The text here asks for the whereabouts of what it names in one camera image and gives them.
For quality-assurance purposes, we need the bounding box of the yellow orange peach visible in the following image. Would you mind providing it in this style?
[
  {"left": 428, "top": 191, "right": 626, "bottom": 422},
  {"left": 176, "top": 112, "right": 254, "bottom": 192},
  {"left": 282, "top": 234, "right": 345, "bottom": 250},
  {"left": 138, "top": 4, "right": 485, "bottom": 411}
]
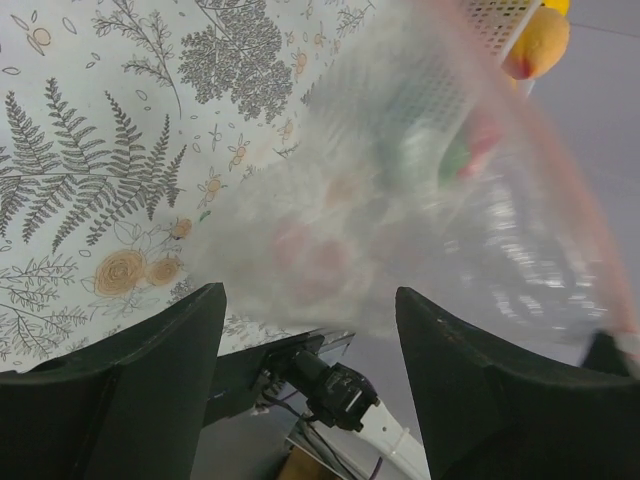
[{"left": 502, "top": 6, "right": 570, "bottom": 81}]

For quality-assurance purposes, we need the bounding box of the clear zip top bag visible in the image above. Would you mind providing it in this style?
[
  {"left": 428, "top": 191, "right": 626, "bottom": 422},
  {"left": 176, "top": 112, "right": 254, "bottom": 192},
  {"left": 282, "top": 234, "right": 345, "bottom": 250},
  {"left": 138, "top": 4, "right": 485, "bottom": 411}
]
[{"left": 185, "top": 1, "right": 639, "bottom": 365}]

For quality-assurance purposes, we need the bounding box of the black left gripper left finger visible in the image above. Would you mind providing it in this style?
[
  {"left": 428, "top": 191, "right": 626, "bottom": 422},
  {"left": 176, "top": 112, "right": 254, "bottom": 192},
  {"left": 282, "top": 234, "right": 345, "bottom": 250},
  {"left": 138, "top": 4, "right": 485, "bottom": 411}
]
[{"left": 1, "top": 284, "right": 227, "bottom": 479}]

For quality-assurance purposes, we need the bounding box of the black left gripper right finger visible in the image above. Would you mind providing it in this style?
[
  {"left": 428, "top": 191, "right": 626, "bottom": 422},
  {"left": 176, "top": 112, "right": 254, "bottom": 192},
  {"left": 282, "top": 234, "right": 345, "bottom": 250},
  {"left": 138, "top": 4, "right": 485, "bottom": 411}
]
[{"left": 395, "top": 287, "right": 639, "bottom": 479}]

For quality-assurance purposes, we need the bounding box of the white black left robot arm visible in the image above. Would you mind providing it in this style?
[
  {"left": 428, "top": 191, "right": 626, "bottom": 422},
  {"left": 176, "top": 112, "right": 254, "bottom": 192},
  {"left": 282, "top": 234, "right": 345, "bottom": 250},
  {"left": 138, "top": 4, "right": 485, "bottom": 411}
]
[{"left": 1, "top": 284, "right": 639, "bottom": 479}]

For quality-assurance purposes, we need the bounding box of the yellow lemon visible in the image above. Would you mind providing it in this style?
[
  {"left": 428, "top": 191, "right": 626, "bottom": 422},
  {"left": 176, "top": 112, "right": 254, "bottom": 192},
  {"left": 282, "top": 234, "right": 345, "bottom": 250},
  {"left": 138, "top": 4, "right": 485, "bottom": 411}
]
[{"left": 541, "top": 0, "right": 571, "bottom": 16}]

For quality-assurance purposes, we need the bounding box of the white perforated plastic basket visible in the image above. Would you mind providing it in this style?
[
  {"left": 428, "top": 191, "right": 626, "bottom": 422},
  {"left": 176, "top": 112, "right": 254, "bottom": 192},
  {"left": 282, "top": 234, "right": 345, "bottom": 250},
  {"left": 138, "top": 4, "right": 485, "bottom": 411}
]
[{"left": 397, "top": 1, "right": 540, "bottom": 150}]

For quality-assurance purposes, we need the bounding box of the floral patterned tablecloth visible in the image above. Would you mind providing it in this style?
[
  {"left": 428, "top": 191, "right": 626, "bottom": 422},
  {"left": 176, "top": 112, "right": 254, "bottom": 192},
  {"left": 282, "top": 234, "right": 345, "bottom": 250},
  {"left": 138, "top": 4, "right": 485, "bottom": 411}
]
[{"left": 1, "top": 1, "right": 384, "bottom": 372}]

